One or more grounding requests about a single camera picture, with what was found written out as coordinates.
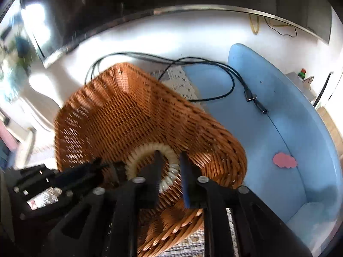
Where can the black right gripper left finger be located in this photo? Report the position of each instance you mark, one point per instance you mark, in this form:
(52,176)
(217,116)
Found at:
(141,192)

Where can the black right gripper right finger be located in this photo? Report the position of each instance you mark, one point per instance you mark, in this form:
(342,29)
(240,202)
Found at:
(203,193)

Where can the pink cloud sticker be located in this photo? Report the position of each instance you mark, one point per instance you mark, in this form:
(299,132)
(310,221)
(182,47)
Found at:
(283,160)

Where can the brown wicker basket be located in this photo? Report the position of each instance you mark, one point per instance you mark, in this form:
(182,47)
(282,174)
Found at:
(124,114)

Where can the blue chair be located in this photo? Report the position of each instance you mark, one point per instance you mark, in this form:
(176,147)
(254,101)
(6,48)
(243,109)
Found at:
(307,198)

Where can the white ribbed vase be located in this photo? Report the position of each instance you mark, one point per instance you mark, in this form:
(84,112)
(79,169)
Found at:
(43,96)

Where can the striped woven table mat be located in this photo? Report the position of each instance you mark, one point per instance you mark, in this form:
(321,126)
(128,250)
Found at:
(184,236)

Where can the black television screen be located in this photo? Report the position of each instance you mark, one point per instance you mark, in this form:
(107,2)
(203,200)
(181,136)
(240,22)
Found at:
(57,27)

